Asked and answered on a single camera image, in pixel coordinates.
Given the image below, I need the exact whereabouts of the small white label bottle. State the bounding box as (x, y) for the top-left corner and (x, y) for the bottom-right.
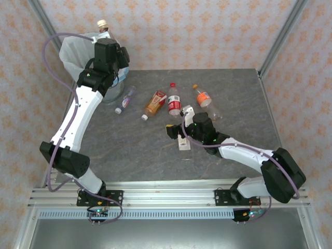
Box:
(177, 134), (192, 151)

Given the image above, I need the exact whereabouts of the red label water bottle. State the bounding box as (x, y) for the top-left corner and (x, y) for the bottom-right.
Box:
(168, 82), (182, 117)

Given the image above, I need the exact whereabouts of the orange label clear bottle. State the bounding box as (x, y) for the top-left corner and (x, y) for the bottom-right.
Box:
(192, 84), (223, 121)

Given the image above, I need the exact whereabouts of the amber tea bottle red label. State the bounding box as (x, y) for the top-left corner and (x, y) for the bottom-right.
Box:
(141, 90), (167, 121)

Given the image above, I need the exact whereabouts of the small purple label bottle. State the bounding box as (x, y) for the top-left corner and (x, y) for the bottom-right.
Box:
(115, 86), (137, 114)

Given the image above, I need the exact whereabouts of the trash bin with white bag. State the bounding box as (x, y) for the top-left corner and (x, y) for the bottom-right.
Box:
(59, 32), (130, 84)

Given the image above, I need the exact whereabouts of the clear plastic bin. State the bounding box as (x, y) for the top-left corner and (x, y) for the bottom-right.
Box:
(101, 76), (125, 105)

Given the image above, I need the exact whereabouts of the grey metal sheet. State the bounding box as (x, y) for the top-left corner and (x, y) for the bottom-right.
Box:
(28, 219), (309, 249)

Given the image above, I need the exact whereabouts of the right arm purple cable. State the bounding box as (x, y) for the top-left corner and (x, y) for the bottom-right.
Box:
(181, 114), (300, 224)

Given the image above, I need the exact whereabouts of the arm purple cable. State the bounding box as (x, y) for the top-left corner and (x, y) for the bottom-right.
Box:
(42, 33), (124, 225)
(181, 114), (300, 224)

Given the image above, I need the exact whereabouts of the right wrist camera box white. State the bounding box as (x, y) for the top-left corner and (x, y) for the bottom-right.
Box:
(180, 104), (195, 123)

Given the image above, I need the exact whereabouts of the aluminium mounting rail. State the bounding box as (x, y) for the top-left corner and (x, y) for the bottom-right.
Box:
(27, 181), (311, 208)

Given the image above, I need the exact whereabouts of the aluminium frame post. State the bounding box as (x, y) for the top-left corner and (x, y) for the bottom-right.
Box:
(258, 0), (310, 78)
(26, 0), (61, 49)
(14, 207), (39, 249)
(297, 207), (321, 249)

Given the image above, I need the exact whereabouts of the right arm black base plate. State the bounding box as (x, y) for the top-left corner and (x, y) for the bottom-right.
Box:
(214, 189), (261, 207)

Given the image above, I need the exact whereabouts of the slotted grey cable duct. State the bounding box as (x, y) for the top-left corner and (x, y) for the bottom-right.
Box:
(38, 209), (236, 220)

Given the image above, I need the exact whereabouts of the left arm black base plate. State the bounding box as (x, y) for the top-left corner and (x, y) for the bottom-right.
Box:
(76, 190), (124, 207)

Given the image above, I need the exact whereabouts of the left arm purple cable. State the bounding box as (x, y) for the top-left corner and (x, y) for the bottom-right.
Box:
(42, 33), (124, 225)

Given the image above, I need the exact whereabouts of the aluminium lower frame post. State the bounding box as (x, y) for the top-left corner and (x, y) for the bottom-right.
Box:
(297, 207), (321, 249)
(14, 207), (39, 249)

